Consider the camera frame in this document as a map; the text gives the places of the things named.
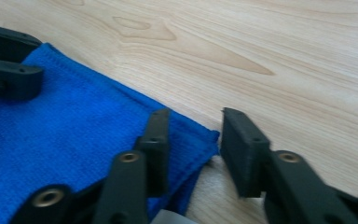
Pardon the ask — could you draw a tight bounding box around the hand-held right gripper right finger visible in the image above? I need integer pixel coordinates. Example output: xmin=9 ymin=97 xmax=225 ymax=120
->
xmin=220 ymin=106 xmax=358 ymax=224

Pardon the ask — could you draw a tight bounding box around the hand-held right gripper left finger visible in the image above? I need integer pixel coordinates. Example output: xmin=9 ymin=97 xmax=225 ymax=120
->
xmin=92 ymin=106 xmax=172 ymax=224

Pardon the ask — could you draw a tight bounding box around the blue towel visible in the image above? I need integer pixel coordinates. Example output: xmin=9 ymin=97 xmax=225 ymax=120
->
xmin=0 ymin=42 xmax=221 ymax=224

